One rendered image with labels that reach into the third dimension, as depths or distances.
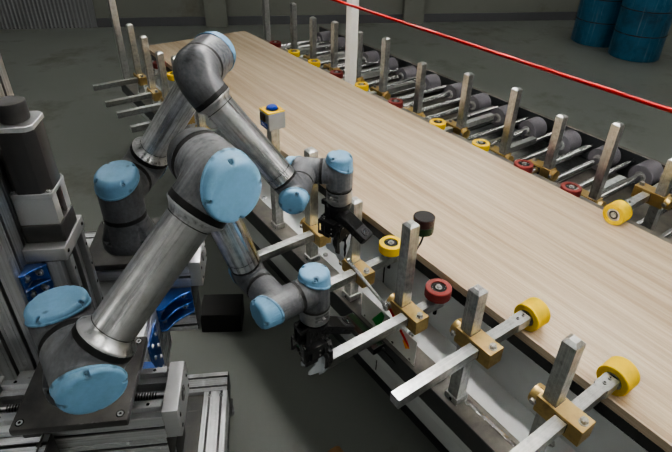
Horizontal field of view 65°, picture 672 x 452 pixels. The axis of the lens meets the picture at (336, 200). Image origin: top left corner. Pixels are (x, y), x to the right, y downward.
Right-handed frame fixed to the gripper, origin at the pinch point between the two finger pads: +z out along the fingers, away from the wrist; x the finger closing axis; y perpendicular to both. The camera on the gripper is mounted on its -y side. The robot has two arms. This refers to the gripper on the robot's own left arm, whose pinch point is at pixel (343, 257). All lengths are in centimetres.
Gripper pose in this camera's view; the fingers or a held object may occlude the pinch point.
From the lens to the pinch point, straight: 164.6
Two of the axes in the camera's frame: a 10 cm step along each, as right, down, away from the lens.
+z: -0.1, 8.4, 5.4
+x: -5.7, 4.3, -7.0
